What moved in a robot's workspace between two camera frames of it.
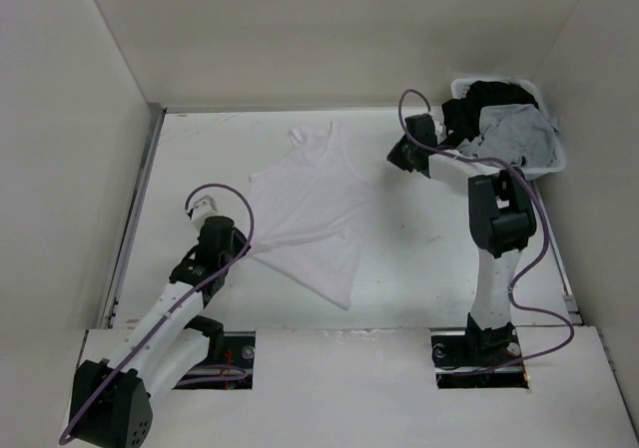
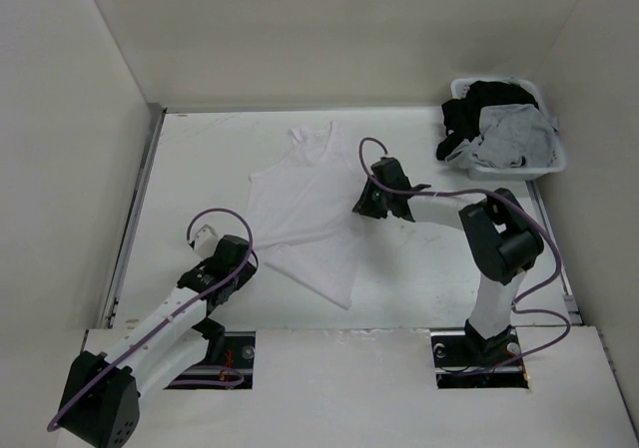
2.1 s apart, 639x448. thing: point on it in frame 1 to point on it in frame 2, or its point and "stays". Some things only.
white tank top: [311, 210] stays
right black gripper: [394, 157] to [364, 206]
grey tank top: [515, 133] stays
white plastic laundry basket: [533, 172] stays
